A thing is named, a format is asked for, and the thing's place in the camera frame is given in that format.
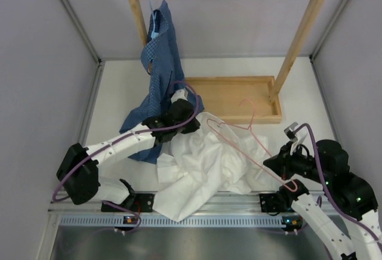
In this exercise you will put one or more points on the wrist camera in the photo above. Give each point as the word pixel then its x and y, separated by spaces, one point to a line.
pixel 296 134
pixel 180 94

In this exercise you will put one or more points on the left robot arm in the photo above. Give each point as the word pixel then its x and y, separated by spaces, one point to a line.
pixel 82 172

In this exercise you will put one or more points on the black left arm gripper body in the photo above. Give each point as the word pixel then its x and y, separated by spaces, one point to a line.
pixel 191 128

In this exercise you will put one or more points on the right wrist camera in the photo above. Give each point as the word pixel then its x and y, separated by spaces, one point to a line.
pixel 296 134

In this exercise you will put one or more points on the blue plaid shirt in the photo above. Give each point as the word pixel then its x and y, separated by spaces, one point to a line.
pixel 160 57

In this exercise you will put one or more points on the pink wire hanger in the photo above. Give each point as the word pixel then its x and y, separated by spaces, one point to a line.
pixel 254 150

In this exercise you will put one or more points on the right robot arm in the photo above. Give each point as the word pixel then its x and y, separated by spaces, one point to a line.
pixel 353 196

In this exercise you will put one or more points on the blue hanger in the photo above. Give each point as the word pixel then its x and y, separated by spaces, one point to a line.
pixel 155 28

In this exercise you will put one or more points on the white shirt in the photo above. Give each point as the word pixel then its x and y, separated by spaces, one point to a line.
pixel 194 167

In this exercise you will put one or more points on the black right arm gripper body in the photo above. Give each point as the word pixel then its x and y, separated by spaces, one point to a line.
pixel 298 163

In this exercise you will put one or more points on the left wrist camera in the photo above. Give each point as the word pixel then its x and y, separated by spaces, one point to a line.
pixel 180 94

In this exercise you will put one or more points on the wooden clothes rack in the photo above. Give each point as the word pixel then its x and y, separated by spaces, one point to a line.
pixel 229 79

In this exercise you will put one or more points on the perforated cable tray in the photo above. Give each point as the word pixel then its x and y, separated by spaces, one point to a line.
pixel 229 221

